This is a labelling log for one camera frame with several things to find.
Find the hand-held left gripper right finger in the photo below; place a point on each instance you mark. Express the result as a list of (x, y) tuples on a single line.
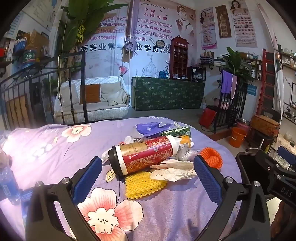
[(207, 178)]

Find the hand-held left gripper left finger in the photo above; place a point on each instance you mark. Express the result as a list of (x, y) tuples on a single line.
[(87, 178)]

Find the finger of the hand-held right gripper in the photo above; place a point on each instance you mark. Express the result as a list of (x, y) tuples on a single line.
[(286, 154), (268, 162)]

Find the black trash bin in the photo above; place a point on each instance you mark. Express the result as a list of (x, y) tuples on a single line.
[(249, 166)]

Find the orange foam net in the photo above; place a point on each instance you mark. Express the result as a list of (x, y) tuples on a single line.
[(214, 160)]

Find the white tissue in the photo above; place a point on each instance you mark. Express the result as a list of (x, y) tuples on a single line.
[(192, 154), (130, 139)]

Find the beige paper napkin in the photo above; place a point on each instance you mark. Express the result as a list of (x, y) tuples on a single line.
[(173, 172)]

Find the yellow foam net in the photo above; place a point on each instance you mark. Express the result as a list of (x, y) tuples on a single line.
[(141, 185)]

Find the green carton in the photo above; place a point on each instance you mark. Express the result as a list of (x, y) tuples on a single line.
[(175, 132)]

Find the red patterned drink cup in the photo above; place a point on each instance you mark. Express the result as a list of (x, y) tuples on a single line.
[(143, 155)]

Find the purple plastic bag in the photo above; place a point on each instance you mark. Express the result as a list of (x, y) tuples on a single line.
[(150, 128)]

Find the person's right hand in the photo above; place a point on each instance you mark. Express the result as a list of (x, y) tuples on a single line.
[(281, 217)]

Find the black stool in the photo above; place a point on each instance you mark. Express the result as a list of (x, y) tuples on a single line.
[(259, 139)]

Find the brown patterned case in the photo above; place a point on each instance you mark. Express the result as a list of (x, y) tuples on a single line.
[(263, 126)]

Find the purple floral blanket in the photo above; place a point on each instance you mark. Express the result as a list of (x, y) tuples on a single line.
[(57, 157)]

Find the orange bucket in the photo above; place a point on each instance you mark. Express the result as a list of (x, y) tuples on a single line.
[(237, 139)]

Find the pink basin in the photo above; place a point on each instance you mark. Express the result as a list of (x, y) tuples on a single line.
[(246, 128)]

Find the metal basin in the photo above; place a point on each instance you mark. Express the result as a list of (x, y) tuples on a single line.
[(242, 120)]

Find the black metal rack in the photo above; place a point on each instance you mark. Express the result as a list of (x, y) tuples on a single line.
[(231, 115)]

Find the red bag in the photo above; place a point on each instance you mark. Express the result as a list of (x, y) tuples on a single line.
[(207, 118)]

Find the white wicker swing sofa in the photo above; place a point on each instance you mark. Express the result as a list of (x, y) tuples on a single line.
[(104, 111)]

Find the white banner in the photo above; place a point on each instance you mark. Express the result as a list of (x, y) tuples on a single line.
[(277, 81)]

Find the red ladder shelf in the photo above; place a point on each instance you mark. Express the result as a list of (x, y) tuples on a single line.
[(268, 81)]

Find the pink towel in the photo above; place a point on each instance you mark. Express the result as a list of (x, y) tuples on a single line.
[(234, 85)]

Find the orange cushion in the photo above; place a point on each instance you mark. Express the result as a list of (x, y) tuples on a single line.
[(90, 93)]

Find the white cushion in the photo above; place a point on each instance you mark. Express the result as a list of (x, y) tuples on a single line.
[(68, 95), (113, 92)]

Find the purple towel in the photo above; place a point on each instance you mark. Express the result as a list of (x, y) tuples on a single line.
[(226, 81)]

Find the green floral counter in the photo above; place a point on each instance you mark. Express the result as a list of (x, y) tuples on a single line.
[(166, 92)]

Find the brown wooden panel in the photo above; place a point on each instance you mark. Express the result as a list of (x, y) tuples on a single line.
[(18, 111)]

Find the black display box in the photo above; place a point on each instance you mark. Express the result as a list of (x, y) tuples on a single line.
[(196, 73)]

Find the green potted plant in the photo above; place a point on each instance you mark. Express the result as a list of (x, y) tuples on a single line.
[(233, 62)]

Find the blue tissue box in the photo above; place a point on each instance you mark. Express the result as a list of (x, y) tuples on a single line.
[(164, 74)]

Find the red telephone booth cabinet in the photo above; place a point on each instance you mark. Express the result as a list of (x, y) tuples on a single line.
[(179, 58)]

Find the teal paint bucket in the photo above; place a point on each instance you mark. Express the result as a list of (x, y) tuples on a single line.
[(29, 59)]

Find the cardboard box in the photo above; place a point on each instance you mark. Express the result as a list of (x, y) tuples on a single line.
[(38, 41)]

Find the banana plant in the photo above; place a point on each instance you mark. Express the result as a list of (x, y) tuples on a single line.
[(81, 18)]

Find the tied purple hanging curtain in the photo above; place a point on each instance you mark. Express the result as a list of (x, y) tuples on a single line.
[(134, 18)]

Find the blue wall sign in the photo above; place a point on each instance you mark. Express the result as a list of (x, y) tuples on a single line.
[(251, 90)]

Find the black iron bed frame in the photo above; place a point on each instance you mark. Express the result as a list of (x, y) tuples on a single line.
[(84, 92)]

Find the eyebrow chart wall poster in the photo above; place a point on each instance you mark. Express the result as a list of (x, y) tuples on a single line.
[(242, 27)]

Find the pink portrait wall poster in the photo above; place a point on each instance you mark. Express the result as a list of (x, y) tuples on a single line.
[(208, 27)]

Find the brown tower wall poster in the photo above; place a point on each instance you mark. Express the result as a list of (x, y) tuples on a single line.
[(223, 20)]

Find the large wall poster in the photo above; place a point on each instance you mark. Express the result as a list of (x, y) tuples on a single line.
[(148, 27)]

